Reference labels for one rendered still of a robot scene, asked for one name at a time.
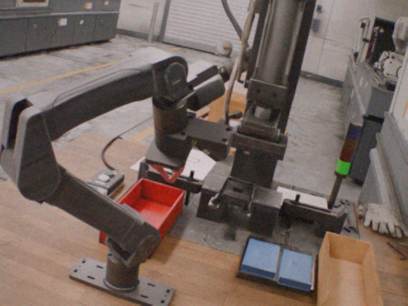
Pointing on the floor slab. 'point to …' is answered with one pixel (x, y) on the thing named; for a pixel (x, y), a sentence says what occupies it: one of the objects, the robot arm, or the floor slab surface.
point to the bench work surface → (40, 220)
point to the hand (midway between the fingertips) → (172, 173)
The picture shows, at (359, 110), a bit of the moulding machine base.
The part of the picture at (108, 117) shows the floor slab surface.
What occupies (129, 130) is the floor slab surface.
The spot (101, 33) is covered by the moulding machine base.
